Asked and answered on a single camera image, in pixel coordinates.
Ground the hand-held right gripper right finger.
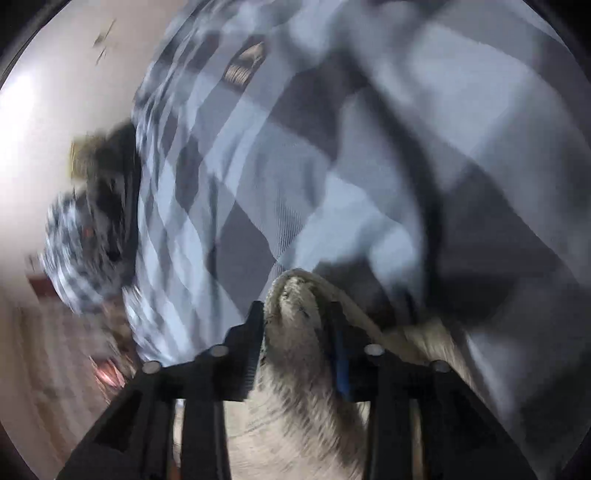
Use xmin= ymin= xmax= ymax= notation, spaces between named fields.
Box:
xmin=323 ymin=301 xmax=539 ymax=480

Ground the black jacket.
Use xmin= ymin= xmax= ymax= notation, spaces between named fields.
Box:
xmin=85 ymin=119 xmax=141 ymax=282

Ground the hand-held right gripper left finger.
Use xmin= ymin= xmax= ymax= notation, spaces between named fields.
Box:
xmin=55 ymin=300 xmax=266 ymax=480

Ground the blue checkered blanket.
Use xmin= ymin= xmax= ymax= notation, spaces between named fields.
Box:
xmin=122 ymin=0 xmax=588 ymax=444

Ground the bundled plaid duvet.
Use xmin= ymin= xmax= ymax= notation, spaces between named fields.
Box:
xmin=41 ymin=189 xmax=127 ymax=315

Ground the cream plaid shirt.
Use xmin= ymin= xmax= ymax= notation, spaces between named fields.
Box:
xmin=173 ymin=268 xmax=490 ymax=480

